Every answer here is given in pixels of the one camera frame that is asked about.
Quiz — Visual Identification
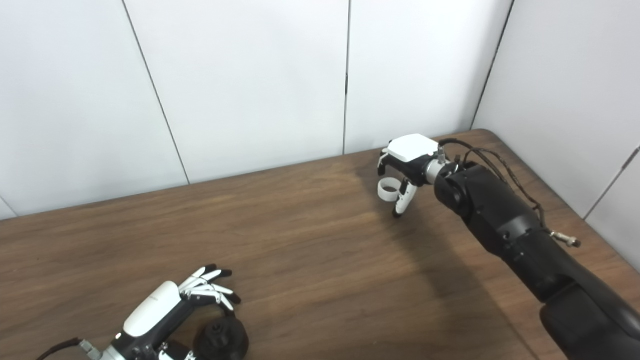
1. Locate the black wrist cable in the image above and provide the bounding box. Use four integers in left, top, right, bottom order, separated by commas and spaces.
35, 338, 103, 360
437, 138, 582, 248

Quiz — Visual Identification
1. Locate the round black part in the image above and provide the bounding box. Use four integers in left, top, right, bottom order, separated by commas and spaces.
193, 316, 250, 360

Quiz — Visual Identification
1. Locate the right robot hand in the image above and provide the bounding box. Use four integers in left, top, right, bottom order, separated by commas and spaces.
377, 133, 446, 220

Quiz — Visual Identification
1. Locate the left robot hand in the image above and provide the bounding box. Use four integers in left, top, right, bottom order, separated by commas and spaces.
112, 264, 242, 360

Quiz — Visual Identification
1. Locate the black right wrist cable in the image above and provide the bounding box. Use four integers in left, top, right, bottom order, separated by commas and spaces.
437, 138, 582, 248

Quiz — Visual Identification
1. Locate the white ring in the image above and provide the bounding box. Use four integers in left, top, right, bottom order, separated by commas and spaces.
377, 178, 401, 203

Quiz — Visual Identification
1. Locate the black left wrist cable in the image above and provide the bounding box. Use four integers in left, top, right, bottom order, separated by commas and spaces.
35, 338, 103, 360

